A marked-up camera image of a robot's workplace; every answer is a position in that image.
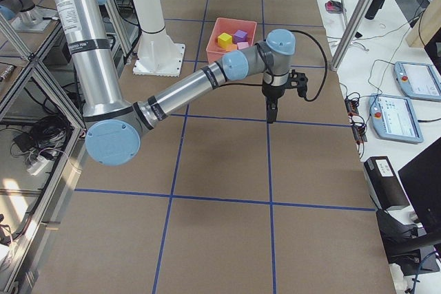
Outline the blue teach pendant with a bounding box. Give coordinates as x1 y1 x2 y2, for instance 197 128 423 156
369 94 424 144
393 61 440 102

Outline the blue teach pendant far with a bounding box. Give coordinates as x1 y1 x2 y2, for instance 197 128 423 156
393 61 440 102

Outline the black water bottle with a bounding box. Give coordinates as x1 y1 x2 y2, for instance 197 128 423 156
365 0 385 20

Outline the black box white label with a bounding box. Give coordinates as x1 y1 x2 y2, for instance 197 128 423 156
364 156 410 211

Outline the pink plastic bin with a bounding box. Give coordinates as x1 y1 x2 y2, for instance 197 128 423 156
206 17 257 63

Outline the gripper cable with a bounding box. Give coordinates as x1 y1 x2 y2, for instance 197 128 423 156
216 30 329 103

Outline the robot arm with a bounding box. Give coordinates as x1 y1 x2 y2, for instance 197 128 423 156
54 0 307 166

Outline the aluminium frame post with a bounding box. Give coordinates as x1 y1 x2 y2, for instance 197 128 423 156
329 0 373 71

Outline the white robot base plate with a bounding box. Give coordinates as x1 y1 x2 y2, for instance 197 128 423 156
133 0 185 76

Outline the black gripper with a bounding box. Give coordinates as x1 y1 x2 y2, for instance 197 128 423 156
262 70 307 124

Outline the yellow foam block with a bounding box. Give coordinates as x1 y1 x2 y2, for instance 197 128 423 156
217 32 233 49

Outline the red pink pouch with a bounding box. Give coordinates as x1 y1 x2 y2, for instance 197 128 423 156
325 0 346 14

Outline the pink foam block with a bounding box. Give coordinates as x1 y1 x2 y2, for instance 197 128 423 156
236 41 249 50

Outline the purple foam block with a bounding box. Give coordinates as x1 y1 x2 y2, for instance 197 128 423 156
233 30 248 44

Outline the black monitor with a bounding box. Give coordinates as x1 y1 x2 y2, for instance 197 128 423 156
398 139 440 233

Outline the orange foam block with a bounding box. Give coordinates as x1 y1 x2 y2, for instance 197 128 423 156
225 44 238 52

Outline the blue teach pendant near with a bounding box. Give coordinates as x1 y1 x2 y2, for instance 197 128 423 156
369 94 424 144

